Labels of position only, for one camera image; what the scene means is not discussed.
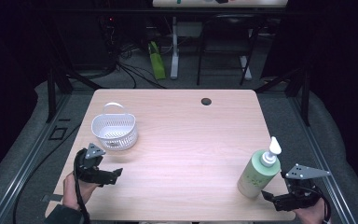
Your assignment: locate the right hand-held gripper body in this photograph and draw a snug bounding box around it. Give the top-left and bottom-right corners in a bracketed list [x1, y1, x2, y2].
[274, 163, 332, 213]

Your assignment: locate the black chair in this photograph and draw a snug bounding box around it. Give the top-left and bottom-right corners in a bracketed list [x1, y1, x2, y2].
[196, 13, 264, 87]

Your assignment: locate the person's right hand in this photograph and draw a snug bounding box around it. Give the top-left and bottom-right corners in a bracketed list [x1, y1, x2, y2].
[293, 197, 332, 224]

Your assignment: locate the green bag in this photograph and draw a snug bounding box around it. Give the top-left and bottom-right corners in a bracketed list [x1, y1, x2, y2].
[147, 40, 167, 80]

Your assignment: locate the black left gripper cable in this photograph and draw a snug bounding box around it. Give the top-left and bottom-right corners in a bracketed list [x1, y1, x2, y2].
[72, 148, 91, 224]

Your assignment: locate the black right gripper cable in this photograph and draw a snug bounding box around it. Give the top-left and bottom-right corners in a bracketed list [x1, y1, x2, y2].
[301, 185, 333, 224]

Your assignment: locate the green pump bottle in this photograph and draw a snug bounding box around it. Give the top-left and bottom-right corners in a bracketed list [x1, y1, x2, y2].
[236, 135, 282, 200]

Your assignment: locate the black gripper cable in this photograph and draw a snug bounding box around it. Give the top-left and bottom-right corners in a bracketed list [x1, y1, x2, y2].
[72, 148, 91, 224]
[301, 185, 333, 224]

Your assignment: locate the person's left hand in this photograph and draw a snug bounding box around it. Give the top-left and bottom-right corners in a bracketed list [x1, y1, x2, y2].
[62, 172, 100, 211]

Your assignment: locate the white desk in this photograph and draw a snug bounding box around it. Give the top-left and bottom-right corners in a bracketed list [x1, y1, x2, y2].
[152, 0, 289, 80]

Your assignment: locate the white plastic basket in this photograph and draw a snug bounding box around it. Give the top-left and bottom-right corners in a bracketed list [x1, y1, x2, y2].
[90, 102, 139, 152]

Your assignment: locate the black cable bundle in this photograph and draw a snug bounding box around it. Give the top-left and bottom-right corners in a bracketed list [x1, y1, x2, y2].
[99, 15, 169, 90]

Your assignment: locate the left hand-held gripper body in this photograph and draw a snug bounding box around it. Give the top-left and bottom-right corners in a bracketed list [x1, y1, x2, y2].
[74, 142, 117, 188]

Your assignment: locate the black metal stand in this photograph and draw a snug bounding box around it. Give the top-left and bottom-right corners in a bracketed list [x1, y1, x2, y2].
[255, 66, 311, 127]
[45, 66, 103, 124]

